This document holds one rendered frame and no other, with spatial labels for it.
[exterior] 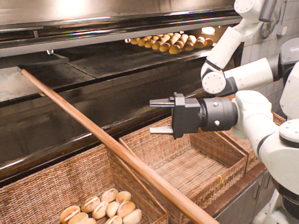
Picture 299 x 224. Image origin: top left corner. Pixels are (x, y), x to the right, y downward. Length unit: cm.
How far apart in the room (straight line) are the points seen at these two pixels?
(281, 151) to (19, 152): 98
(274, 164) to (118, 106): 96
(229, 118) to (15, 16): 78
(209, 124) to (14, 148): 81
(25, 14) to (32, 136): 49
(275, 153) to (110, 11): 91
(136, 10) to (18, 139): 77
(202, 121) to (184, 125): 5
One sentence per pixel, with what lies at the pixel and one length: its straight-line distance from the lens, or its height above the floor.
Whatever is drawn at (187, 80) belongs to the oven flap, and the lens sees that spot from 164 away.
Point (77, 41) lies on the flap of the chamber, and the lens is 94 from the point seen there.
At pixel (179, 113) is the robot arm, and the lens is 61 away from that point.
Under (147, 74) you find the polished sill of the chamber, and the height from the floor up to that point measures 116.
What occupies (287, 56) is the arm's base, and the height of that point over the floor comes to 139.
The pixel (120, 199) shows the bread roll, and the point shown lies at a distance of 128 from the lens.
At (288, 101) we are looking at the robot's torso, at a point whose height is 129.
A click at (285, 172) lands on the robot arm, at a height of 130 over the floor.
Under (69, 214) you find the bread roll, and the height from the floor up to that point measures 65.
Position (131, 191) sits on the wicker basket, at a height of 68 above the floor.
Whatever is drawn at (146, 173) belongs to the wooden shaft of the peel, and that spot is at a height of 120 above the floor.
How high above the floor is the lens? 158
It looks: 26 degrees down
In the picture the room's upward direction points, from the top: straight up
